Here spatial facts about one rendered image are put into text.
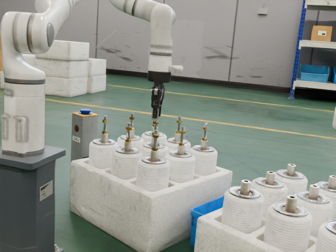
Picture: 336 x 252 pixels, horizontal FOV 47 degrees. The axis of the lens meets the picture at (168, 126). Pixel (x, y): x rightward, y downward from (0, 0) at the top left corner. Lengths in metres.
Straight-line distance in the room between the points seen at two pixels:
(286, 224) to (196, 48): 5.70
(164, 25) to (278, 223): 0.67
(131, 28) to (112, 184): 5.76
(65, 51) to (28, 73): 2.99
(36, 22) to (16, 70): 0.12
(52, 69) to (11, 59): 3.08
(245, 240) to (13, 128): 0.59
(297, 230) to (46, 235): 0.61
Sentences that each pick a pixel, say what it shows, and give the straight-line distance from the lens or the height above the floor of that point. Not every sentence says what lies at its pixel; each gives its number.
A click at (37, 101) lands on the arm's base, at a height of 0.43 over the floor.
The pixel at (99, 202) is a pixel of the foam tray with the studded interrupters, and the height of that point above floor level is 0.09.
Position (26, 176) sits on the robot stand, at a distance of 0.96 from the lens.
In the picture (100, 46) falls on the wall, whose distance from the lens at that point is 7.07.
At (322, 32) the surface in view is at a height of 0.90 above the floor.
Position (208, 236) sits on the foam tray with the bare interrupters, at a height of 0.15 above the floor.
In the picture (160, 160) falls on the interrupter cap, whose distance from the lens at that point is 1.13.
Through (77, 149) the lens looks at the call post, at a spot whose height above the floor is 0.19.
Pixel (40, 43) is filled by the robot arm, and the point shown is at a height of 0.56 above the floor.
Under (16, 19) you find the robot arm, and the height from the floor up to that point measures 0.61.
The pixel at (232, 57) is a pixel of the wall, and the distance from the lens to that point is 6.34.
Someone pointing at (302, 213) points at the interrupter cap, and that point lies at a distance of 0.90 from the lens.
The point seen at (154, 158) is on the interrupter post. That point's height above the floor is 0.26.
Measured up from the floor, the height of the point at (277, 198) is 0.23.
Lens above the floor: 0.58
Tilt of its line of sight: 12 degrees down
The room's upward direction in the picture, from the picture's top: 5 degrees clockwise
